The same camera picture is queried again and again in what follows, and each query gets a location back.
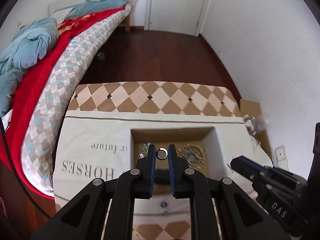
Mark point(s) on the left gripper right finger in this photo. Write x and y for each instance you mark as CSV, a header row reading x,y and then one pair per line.
x,y
178,182

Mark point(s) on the white patterned bag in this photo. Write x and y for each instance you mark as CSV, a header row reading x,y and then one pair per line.
x,y
249,123

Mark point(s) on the bed with checkered sheet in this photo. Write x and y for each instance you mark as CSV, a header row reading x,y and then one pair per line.
x,y
86,25

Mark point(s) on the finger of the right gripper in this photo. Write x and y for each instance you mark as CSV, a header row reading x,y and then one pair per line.
x,y
247,168

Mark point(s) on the white cardboard box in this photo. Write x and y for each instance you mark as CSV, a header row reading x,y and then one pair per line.
x,y
191,151

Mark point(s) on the blue quilt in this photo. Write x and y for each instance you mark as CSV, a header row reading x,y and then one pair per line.
x,y
32,43

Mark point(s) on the brown cardboard box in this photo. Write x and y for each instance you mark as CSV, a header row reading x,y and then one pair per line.
x,y
253,109

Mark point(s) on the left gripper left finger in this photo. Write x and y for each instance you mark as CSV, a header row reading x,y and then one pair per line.
x,y
144,185

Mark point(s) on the silver chain cluster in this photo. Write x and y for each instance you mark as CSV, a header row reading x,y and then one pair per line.
x,y
144,149

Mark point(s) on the black smart watch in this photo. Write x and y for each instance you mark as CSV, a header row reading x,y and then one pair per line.
x,y
162,177

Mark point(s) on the white door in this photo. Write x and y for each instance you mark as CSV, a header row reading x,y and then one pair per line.
x,y
176,16

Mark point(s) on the checkered beige tablecloth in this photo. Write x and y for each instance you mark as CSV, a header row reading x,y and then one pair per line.
x,y
112,128

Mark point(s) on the small cup on floor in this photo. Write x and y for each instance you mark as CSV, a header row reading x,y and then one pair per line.
x,y
101,56

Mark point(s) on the red blanket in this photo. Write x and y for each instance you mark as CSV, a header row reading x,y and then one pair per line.
x,y
10,155

